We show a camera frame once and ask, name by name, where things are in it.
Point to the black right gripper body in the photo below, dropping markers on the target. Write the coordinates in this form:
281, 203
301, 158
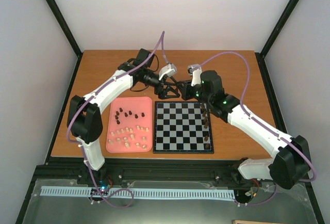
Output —
188, 95

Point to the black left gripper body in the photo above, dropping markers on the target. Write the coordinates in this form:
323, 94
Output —
159, 90

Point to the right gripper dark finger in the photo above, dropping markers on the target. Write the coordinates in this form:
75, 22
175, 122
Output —
183, 83
180, 90

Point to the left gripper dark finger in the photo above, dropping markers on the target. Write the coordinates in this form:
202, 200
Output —
171, 81
170, 92

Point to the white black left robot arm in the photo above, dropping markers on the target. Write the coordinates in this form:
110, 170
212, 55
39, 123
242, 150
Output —
85, 113

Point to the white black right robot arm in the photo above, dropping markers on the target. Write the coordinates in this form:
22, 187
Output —
290, 156

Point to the black white chessboard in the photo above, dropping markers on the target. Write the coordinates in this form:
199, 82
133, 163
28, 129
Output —
179, 128

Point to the pink plastic tray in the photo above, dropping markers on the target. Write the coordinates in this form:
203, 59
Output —
137, 132

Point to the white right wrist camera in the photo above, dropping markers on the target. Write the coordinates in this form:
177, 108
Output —
195, 71

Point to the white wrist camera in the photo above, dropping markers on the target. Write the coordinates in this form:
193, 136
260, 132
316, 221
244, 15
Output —
195, 71
167, 71

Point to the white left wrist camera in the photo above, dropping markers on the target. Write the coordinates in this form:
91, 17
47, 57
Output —
167, 71

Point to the black side frame rail right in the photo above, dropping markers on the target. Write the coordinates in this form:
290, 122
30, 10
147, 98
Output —
275, 109

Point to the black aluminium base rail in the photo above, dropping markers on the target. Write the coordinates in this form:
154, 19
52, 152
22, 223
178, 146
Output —
119, 172

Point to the light blue slotted cable duct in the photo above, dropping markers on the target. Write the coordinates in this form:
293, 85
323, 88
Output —
140, 193

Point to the black aluminium frame post left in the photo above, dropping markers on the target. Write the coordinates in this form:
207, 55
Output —
64, 27

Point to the black aluminium frame post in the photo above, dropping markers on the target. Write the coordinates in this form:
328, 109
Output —
284, 17
64, 27

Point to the black aluminium frame post right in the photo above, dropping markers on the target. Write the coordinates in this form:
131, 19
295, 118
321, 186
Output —
284, 17

